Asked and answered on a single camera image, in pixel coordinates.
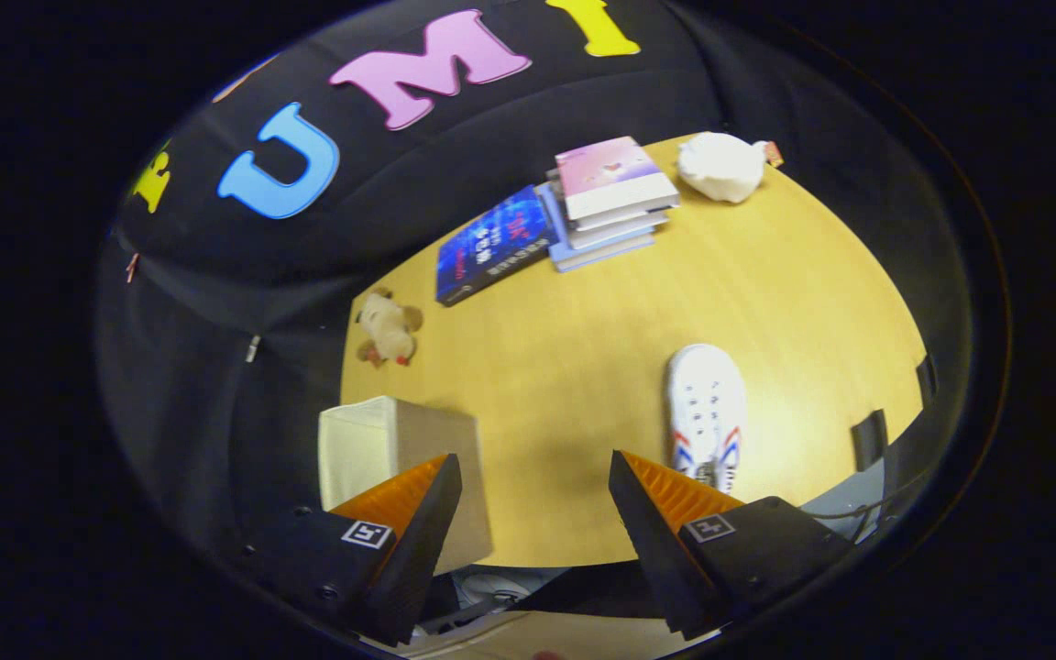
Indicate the white middle book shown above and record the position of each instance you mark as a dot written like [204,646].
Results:
[624,227]

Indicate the dark blue book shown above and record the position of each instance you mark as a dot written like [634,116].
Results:
[496,243]

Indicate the white plush toy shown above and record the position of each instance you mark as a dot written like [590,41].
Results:
[720,167]

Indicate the white clip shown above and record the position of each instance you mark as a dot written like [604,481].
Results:
[253,348]

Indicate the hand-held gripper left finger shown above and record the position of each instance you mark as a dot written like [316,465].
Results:
[418,559]

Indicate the pale blue book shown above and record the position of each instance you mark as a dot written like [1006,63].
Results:
[601,254]

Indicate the cream fabric storage box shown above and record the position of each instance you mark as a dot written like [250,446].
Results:
[372,440]

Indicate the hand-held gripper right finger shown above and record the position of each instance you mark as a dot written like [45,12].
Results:
[652,559]

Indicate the pink cover book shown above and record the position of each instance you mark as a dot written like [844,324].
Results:
[610,174]

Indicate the beige plush dog toy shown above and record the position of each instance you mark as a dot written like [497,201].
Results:
[389,328]

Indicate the copper clip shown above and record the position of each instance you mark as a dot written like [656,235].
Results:
[131,267]

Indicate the white canvas shoe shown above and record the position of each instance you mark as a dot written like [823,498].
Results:
[707,408]

